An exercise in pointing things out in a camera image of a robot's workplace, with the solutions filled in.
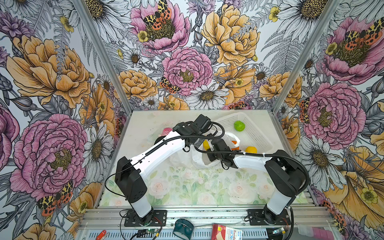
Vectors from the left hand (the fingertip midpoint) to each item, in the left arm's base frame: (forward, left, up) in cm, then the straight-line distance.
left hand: (191, 139), depth 80 cm
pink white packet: (-40, -57, -18) cm, 72 cm away
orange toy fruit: (-5, -22, -2) cm, 23 cm away
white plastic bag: (-8, -2, -6) cm, 10 cm away
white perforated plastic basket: (+16, -40, -18) cm, 46 cm away
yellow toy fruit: (+2, -37, -16) cm, 40 cm away
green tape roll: (-38, +4, -12) cm, 40 cm away
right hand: (+1, -11, -17) cm, 20 cm away
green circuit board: (-38, +19, -20) cm, 47 cm away
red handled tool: (-38, +41, -20) cm, 60 cm away
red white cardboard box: (-39, -12, -16) cm, 44 cm away
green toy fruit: (+21, -33, -14) cm, 41 cm away
